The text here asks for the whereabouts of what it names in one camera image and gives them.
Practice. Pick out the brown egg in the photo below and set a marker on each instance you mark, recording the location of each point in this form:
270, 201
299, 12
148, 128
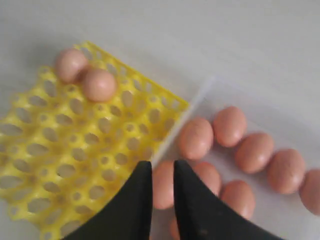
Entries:
209, 176
174, 231
310, 191
286, 171
99, 85
239, 196
69, 64
229, 125
254, 152
195, 138
163, 185

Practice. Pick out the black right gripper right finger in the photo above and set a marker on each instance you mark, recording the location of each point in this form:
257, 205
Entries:
201, 215

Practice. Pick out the yellow plastic egg tray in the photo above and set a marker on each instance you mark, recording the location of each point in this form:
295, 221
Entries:
63, 157

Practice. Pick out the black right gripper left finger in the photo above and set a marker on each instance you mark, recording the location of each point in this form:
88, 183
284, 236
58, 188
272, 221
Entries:
128, 215

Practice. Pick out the clear plastic container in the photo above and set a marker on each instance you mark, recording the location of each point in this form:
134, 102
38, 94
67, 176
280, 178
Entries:
209, 97

